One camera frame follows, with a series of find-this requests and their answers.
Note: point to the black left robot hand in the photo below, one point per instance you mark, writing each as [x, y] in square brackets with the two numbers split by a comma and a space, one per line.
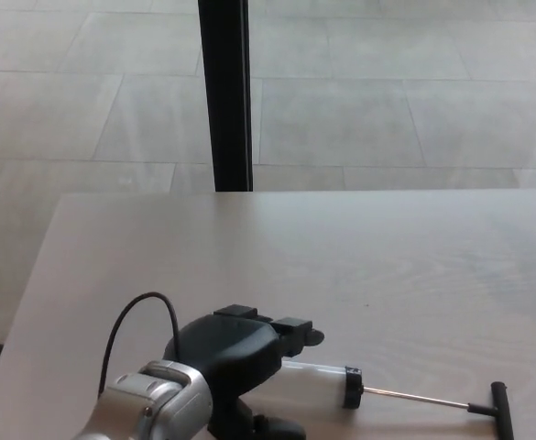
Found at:
[231, 348]

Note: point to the black vertical post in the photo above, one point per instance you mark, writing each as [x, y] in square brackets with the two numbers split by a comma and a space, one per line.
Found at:
[226, 91]

